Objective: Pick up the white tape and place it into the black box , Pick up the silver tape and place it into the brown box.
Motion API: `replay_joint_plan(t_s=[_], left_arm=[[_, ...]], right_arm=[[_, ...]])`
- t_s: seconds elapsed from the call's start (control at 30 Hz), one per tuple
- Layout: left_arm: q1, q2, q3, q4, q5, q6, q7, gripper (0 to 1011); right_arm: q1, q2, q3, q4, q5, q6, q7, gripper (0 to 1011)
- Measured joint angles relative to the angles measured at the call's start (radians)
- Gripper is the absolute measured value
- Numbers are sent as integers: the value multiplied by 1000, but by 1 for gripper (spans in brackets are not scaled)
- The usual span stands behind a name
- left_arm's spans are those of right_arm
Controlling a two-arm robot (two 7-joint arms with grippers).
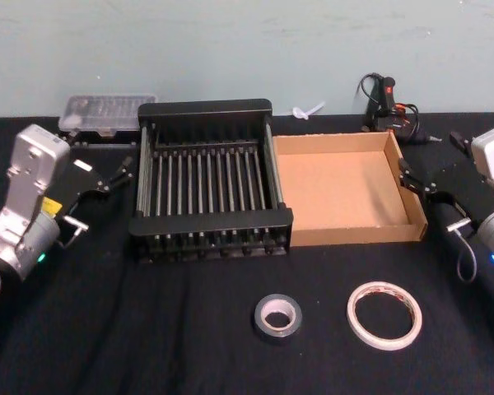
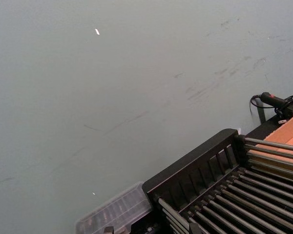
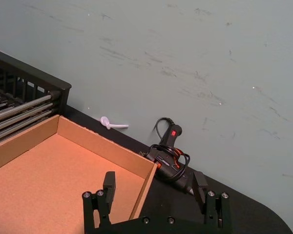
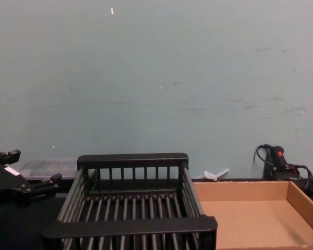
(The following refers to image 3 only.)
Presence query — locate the black corded tool red switch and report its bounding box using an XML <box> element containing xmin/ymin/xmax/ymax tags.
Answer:
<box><xmin>146</xmin><ymin>117</ymin><xmax>196</xmax><ymax>195</ymax></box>

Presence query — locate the small white three-armed plastic piece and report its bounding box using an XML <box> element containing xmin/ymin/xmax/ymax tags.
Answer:
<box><xmin>100</xmin><ymin>116</ymin><xmax>129</xmax><ymax>130</ymax></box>

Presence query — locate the plain pale wall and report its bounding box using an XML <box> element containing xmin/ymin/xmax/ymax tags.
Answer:
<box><xmin>0</xmin><ymin>0</ymin><xmax>293</xmax><ymax>234</ymax></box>

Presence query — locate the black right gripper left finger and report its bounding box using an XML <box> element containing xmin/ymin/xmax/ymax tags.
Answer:
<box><xmin>82</xmin><ymin>171</ymin><xmax>117</xmax><ymax>230</ymax></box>

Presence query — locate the black rack with steel bars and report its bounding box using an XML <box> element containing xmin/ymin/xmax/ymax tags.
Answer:
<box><xmin>0</xmin><ymin>47</ymin><xmax>72</xmax><ymax>147</ymax></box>

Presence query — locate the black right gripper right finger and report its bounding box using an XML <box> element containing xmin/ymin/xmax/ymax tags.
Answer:
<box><xmin>192</xmin><ymin>170</ymin><xmax>233</xmax><ymax>232</ymax></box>

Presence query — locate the shallow brown cardboard tray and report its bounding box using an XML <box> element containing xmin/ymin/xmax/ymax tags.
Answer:
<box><xmin>0</xmin><ymin>114</ymin><xmax>158</xmax><ymax>234</ymax></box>

